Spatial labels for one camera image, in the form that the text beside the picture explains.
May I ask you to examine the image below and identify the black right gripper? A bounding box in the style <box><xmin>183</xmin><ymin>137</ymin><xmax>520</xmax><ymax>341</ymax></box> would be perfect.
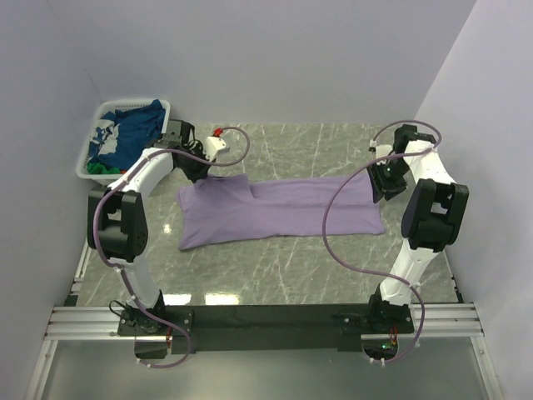
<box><xmin>366</xmin><ymin>157</ymin><xmax>411</xmax><ymax>203</ymax></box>

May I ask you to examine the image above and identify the purple t shirt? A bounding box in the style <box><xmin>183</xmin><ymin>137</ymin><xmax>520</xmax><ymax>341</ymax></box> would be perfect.
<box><xmin>177</xmin><ymin>173</ymin><xmax>385</xmax><ymax>251</ymax></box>

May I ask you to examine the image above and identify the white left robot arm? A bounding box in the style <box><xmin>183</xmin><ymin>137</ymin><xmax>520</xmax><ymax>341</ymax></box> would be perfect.
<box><xmin>87</xmin><ymin>121</ymin><xmax>228</xmax><ymax>335</ymax></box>

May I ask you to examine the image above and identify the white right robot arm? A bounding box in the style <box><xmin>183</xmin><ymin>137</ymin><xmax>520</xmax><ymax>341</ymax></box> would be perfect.
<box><xmin>366</xmin><ymin>120</ymin><xmax>470</xmax><ymax>307</ymax></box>

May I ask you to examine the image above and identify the blue printed t shirt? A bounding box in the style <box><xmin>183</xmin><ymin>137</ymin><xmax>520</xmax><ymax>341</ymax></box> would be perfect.
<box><xmin>85</xmin><ymin>99</ymin><xmax>167</xmax><ymax>173</ymax></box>

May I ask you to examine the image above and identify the green t shirt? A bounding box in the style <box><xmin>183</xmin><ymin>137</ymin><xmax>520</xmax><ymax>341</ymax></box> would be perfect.
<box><xmin>86</xmin><ymin>162</ymin><xmax>122</xmax><ymax>175</ymax></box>

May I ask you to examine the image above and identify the white laundry basket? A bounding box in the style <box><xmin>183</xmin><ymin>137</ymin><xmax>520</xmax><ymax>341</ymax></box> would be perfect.
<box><xmin>76</xmin><ymin>98</ymin><xmax>171</xmax><ymax>183</ymax></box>

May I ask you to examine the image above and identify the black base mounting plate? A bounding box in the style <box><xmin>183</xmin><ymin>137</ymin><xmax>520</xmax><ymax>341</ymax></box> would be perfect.
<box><xmin>117</xmin><ymin>304</ymin><xmax>415</xmax><ymax>354</ymax></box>

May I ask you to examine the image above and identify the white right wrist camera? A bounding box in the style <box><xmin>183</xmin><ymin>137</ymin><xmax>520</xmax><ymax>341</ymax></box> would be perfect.
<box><xmin>369</xmin><ymin>140</ymin><xmax>393</xmax><ymax>165</ymax></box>

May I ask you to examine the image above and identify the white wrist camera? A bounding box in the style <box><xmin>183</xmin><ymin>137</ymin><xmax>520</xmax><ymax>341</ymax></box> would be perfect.
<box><xmin>369</xmin><ymin>140</ymin><xmax>393</xmax><ymax>165</ymax></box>
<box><xmin>203</xmin><ymin>136</ymin><xmax>230</xmax><ymax>162</ymax></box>

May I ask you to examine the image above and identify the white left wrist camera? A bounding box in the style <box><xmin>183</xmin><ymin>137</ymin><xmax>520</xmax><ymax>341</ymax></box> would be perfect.
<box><xmin>203</xmin><ymin>136</ymin><xmax>230</xmax><ymax>162</ymax></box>

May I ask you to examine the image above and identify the aluminium frame rail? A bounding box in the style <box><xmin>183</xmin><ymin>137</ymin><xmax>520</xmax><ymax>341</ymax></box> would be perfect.
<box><xmin>41</xmin><ymin>221</ymin><xmax>505</xmax><ymax>399</ymax></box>

